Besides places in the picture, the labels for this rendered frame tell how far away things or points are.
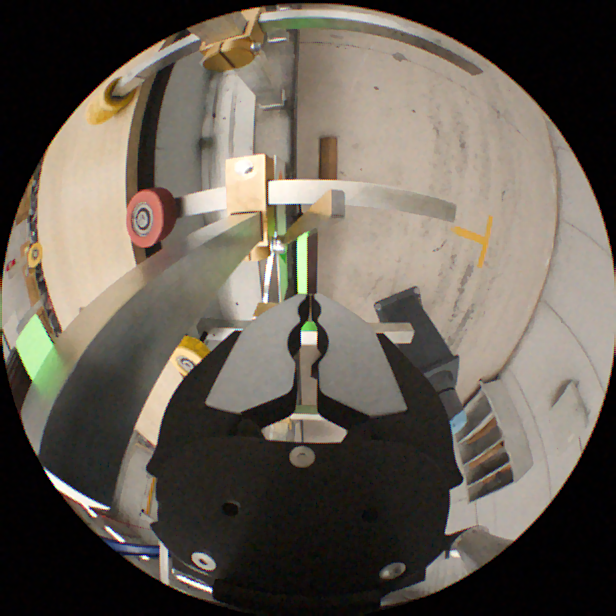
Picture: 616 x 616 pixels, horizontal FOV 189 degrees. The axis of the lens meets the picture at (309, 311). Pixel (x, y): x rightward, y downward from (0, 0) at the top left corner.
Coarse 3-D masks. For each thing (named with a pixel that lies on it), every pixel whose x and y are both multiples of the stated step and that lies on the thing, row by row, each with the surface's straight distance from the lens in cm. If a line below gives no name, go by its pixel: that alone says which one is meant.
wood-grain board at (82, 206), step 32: (128, 64) 59; (64, 128) 87; (96, 128) 50; (128, 128) 37; (64, 160) 68; (96, 160) 44; (128, 160) 35; (64, 192) 61; (96, 192) 42; (128, 192) 34; (64, 224) 60; (96, 224) 42; (64, 256) 63; (96, 256) 44; (128, 256) 35; (64, 288) 72; (96, 288) 48; (64, 320) 91; (160, 384) 54; (160, 416) 78
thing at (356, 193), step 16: (208, 192) 29; (224, 192) 28; (272, 192) 26; (288, 192) 26; (304, 192) 26; (320, 192) 26; (352, 192) 26; (368, 192) 26; (384, 192) 27; (400, 192) 28; (416, 192) 29; (192, 208) 30; (208, 208) 29; (224, 208) 28; (384, 208) 27; (400, 208) 28; (416, 208) 29; (432, 208) 30; (448, 208) 31
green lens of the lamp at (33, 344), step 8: (32, 320) 12; (24, 328) 13; (32, 328) 12; (40, 328) 11; (24, 336) 12; (32, 336) 11; (40, 336) 11; (24, 344) 11; (32, 344) 11; (40, 344) 11; (48, 344) 11; (24, 352) 11; (32, 352) 11; (40, 352) 11; (48, 352) 11; (24, 360) 11; (32, 360) 11; (40, 360) 11; (32, 368) 11; (32, 376) 11
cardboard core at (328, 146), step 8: (320, 144) 110; (328, 144) 107; (336, 144) 109; (320, 152) 109; (328, 152) 106; (336, 152) 108; (320, 160) 108; (328, 160) 105; (336, 160) 108; (320, 168) 107; (328, 168) 104; (336, 168) 107; (320, 176) 107; (328, 176) 104; (336, 176) 107
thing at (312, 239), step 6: (312, 234) 42; (312, 240) 43; (312, 246) 43; (312, 252) 43; (312, 258) 44; (312, 264) 44; (312, 270) 45; (312, 276) 45; (312, 282) 46; (312, 288) 46
